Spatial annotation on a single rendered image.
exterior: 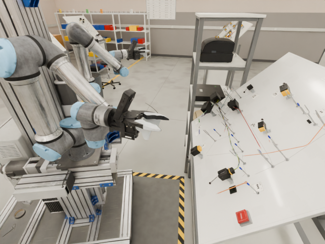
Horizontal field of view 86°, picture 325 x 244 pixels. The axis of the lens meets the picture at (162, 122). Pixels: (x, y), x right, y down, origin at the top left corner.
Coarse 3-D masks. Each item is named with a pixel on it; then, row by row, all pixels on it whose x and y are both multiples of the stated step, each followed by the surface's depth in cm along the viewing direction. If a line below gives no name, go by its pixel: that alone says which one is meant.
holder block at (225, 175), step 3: (225, 168) 98; (219, 171) 100; (222, 171) 98; (225, 171) 96; (219, 174) 98; (222, 174) 97; (225, 174) 95; (228, 174) 96; (219, 177) 98; (222, 177) 97; (225, 177) 97; (228, 177) 96; (222, 180) 98
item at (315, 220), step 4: (316, 216) 89; (320, 216) 87; (324, 216) 87; (316, 220) 89; (320, 220) 88; (324, 220) 88; (316, 224) 89; (320, 224) 86; (324, 224) 86; (320, 228) 86; (324, 228) 85; (320, 232) 86; (324, 232) 84; (324, 236) 84
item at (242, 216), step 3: (243, 210) 81; (237, 213) 82; (240, 213) 81; (243, 213) 80; (246, 213) 79; (237, 216) 81; (240, 216) 80; (243, 216) 79; (246, 216) 78; (237, 219) 80; (240, 219) 79; (243, 219) 78; (246, 219) 77; (240, 222) 79; (243, 222) 78
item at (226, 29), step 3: (234, 21) 543; (237, 21) 495; (231, 24) 529; (234, 24) 502; (225, 27) 601; (228, 27) 558; (231, 27) 508; (222, 30) 587; (225, 30) 525; (228, 30) 513; (222, 33) 565; (228, 33) 615; (216, 36) 591; (219, 36) 582; (222, 36) 524
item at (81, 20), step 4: (64, 16) 569; (68, 16) 585; (72, 16) 601; (76, 16) 620; (80, 16) 639; (84, 16) 659; (68, 20) 575; (72, 20) 591; (76, 20) 610; (80, 20) 612; (84, 20) 631; (80, 24) 617; (84, 24) 635; (88, 24) 654; (88, 28) 643; (92, 28) 665; (92, 32) 651; (96, 32) 672; (96, 36) 654; (100, 36) 680; (100, 40) 661; (104, 40) 691; (104, 44) 696; (88, 48) 602; (104, 48) 701; (88, 52) 614
